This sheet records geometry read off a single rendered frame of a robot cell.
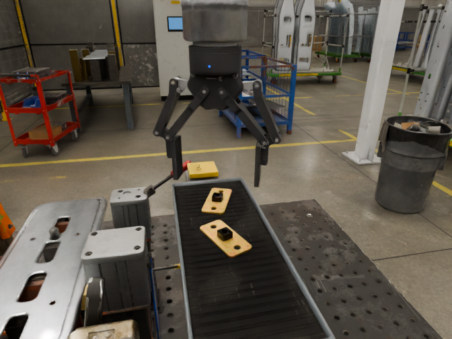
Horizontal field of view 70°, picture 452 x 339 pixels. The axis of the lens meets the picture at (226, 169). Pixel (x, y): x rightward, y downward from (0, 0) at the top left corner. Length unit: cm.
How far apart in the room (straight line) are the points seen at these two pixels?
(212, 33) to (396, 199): 269
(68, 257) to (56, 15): 711
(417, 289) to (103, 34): 684
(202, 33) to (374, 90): 343
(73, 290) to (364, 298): 80
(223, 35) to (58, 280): 53
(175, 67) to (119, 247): 624
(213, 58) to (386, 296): 90
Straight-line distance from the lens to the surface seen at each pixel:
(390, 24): 378
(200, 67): 46
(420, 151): 281
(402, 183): 294
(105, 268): 57
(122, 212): 82
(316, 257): 121
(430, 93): 470
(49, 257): 85
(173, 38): 668
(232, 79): 48
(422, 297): 231
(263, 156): 51
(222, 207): 54
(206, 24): 45
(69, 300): 67
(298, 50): 895
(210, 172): 67
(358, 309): 107
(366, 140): 395
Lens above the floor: 144
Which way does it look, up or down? 24 degrees down
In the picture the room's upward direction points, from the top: straight up
